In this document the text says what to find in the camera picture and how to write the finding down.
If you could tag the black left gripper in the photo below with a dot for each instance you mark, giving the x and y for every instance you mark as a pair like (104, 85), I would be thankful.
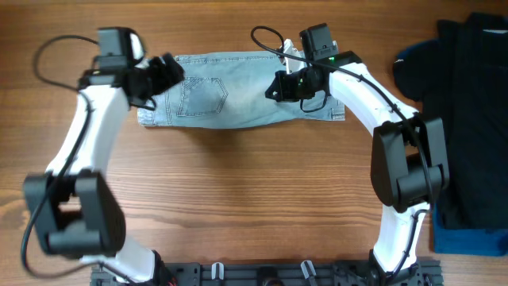
(163, 81)

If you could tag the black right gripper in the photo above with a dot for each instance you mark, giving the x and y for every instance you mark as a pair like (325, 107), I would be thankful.
(283, 93)

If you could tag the light blue denim shorts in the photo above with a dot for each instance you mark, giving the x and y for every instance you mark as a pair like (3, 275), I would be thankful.
(225, 90)

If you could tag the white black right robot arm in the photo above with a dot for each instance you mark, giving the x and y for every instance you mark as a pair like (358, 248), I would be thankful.
(409, 165)

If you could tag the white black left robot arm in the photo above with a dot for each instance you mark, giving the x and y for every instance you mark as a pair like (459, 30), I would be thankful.
(73, 212)

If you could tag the dark navy shirt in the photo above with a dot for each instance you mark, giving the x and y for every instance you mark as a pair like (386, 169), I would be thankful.
(460, 76)

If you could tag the blue cloth under pile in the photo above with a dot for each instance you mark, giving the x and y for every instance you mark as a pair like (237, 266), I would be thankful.
(484, 242)

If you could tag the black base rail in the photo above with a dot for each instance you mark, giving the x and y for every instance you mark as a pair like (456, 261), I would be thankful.
(338, 273)

